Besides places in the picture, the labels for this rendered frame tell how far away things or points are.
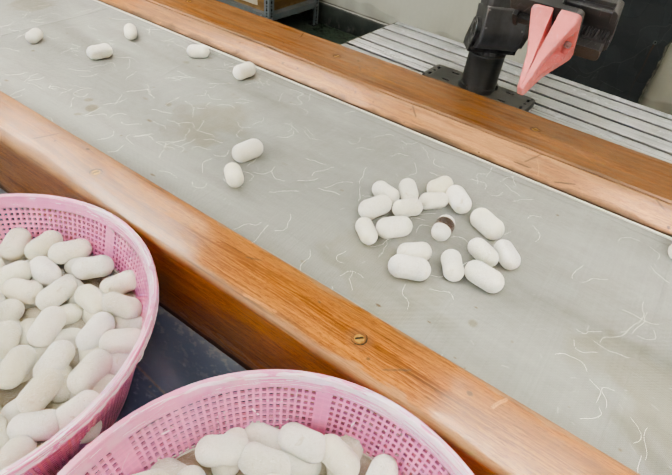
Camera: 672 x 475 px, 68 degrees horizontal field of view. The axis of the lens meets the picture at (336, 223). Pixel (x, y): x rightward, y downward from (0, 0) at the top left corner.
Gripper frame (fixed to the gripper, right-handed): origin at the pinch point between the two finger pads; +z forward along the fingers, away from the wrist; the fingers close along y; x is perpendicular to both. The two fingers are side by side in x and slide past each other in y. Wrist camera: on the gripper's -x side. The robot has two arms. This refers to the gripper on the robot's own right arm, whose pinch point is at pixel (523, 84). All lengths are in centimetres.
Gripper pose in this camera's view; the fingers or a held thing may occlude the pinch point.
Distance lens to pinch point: 54.9
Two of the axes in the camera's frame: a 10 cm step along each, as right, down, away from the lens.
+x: 3.1, 2.5, 9.2
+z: -4.9, 8.7, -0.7
